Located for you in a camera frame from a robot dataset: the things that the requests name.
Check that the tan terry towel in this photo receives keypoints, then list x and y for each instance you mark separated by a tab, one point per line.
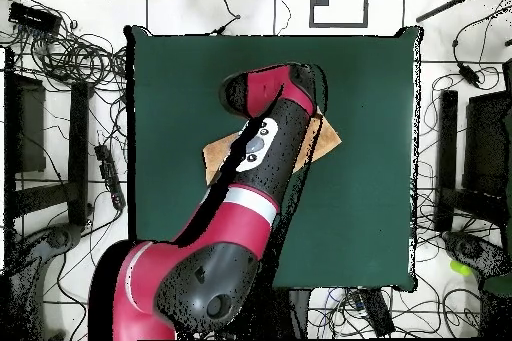
326	139

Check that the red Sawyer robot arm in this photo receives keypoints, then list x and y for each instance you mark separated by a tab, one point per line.
240	229

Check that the dark green table cloth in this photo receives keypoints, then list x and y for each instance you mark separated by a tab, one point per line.
360	181

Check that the wide black power strip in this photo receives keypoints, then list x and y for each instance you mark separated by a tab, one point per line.
376	313

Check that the grey tripod base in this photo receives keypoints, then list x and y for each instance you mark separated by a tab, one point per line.
56	239
472	251

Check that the black hub box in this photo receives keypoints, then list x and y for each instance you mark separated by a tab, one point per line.
34	18

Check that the black frame stand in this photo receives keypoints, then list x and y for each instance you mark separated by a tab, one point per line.
486	149
78	149

